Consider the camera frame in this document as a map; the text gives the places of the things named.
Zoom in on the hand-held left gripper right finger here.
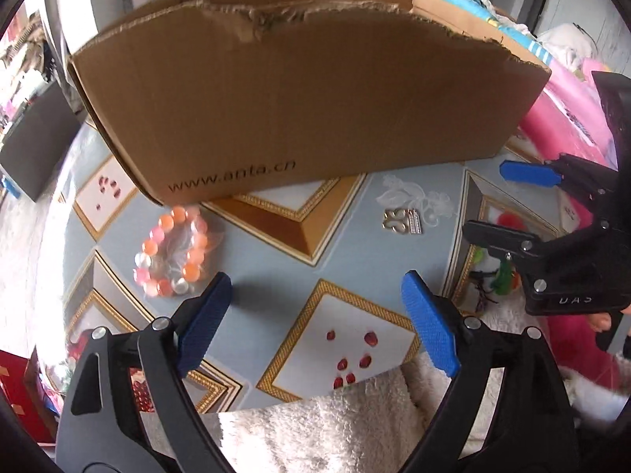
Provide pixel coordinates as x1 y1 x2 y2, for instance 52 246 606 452
400 270 580 473

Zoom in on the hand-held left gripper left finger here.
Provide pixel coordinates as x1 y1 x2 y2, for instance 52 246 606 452
55 271 232 473

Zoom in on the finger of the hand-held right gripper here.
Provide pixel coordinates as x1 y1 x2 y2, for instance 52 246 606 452
499 154 624 195
462 219 617 281

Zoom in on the pink orange bead bracelet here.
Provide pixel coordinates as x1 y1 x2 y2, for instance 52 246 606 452
133 206 210 297

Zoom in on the brown cardboard box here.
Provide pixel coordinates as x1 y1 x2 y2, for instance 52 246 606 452
66 0 552 208

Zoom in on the person's right hand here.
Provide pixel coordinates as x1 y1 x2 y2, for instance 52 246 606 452
589 303 631 356

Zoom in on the pink floral blanket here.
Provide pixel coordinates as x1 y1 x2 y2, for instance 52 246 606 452
517 56 631 385

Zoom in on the fruit print tablecloth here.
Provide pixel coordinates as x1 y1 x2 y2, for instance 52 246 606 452
37 118 592 415

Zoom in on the white plush bedding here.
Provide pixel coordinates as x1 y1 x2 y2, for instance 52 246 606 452
535 22 599 77

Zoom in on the white fleece garment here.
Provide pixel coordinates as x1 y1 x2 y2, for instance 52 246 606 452
217 355 498 473

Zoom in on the red gift bag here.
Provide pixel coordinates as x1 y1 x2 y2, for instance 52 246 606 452
0 350 57 447

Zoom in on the grey cabinet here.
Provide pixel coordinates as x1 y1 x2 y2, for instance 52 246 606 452
0 79 82 203

